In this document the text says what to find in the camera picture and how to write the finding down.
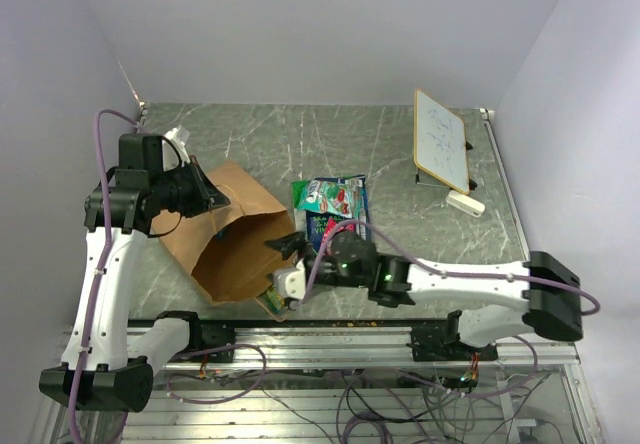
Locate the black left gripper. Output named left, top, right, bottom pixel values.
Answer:
left=150, top=155, right=231, bottom=217

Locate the blue snack box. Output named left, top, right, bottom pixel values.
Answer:
left=306, top=174, right=369, bottom=251

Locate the green cassava chips bag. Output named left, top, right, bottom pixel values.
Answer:
left=291, top=180, right=309, bottom=231

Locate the brown paper bag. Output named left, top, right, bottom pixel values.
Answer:
left=152, top=160, right=295, bottom=322

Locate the yellow green snack packet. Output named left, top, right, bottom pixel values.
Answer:
left=255, top=286, right=289, bottom=322

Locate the teal snack packet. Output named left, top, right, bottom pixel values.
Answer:
left=296, top=179, right=361, bottom=219

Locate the red snack packet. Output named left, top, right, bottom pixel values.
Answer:
left=321, top=220, right=337, bottom=252

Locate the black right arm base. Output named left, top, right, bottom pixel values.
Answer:
left=407, top=326, right=499, bottom=362

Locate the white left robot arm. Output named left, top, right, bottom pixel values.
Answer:
left=39, top=128, right=230, bottom=412

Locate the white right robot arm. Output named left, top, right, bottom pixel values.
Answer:
left=265, top=231, right=583, bottom=360

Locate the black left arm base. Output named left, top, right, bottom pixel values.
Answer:
left=175, top=320, right=236, bottom=363

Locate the white board eraser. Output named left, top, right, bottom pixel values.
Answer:
left=446, top=190, right=486, bottom=217

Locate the yellow framed whiteboard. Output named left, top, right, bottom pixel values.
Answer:
left=413, top=89, right=471, bottom=195

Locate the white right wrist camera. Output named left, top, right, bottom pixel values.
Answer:
left=271, top=261, right=306, bottom=309

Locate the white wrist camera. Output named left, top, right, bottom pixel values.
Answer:
left=271, top=261, right=306, bottom=309
left=163, top=125, right=190, bottom=170

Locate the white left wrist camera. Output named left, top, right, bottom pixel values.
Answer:
left=163, top=125, right=190, bottom=170

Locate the aluminium frame rail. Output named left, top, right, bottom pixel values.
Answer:
left=54, top=326, right=581, bottom=368

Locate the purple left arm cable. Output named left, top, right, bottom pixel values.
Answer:
left=67, top=108, right=269, bottom=444

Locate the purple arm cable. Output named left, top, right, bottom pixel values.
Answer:
left=67, top=108, right=269, bottom=444
left=292, top=218, right=601, bottom=399

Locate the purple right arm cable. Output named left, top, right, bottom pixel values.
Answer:
left=292, top=218, right=601, bottom=399

